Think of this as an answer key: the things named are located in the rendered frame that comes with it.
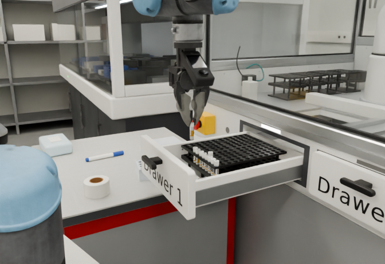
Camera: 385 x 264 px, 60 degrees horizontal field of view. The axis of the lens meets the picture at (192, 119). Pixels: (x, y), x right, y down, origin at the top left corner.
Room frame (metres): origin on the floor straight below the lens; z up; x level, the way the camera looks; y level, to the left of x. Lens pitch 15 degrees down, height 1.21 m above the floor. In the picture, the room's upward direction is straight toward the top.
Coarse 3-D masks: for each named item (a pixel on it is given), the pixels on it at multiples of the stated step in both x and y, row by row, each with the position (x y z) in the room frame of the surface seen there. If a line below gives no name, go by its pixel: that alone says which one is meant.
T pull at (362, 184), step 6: (342, 180) 0.63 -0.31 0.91; (348, 180) 0.62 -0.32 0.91; (360, 180) 0.62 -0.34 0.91; (348, 186) 0.62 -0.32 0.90; (354, 186) 0.61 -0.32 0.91; (360, 186) 0.60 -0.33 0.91; (366, 186) 0.60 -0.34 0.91; (360, 192) 0.59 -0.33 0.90; (366, 192) 0.58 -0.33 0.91; (372, 192) 0.57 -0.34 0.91
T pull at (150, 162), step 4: (144, 156) 0.75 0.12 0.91; (156, 156) 0.76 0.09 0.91; (144, 160) 0.74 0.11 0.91; (148, 160) 0.73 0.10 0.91; (152, 160) 0.73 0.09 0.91; (156, 160) 0.73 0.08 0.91; (160, 160) 0.73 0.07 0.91; (148, 164) 0.72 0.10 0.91; (152, 164) 0.70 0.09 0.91; (156, 164) 0.73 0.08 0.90; (152, 168) 0.70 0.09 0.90
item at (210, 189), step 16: (176, 144) 0.90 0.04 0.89; (272, 144) 0.92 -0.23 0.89; (288, 160) 0.77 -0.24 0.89; (224, 176) 0.68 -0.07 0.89; (240, 176) 0.71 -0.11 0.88; (256, 176) 0.72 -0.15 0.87; (272, 176) 0.75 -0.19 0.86; (288, 176) 0.77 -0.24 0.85; (208, 192) 0.66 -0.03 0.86; (224, 192) 0.68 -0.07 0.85; (240, 192) 0.70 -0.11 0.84
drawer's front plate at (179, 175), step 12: (144, 144) 0.85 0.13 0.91; (156, 144) 0.80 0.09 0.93; (168, 156) 0.71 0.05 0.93; (156, 168) 0.77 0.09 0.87; (168, 168) 0.71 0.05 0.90; (180, 168) 0.65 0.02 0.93; (156, 180) 0.77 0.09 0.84; (168, 180) 0.71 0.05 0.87; (180, 180) 0.65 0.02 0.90; (192, 180) 0.63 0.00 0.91; (168, 192) 0.71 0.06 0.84; (180, 192) 0.65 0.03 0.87; (192, 192) 0.63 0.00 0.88; (192, 204) 0.63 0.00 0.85; (192, 216) 0.63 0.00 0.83
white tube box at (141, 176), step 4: (136, 160) 1.01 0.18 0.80; (140, 160) 1.02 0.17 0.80; (136, 164) 0.98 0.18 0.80; (140, 164) 1.00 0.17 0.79; (136, 168) 0.99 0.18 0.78; (140, 168) 0.95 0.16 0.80; (136, 172) 0.99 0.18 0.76; (140, 172) 0.94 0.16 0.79; (140, 176) 0.94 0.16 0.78; (144, 176) 0.94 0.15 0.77; (140, 180) 0.94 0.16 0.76
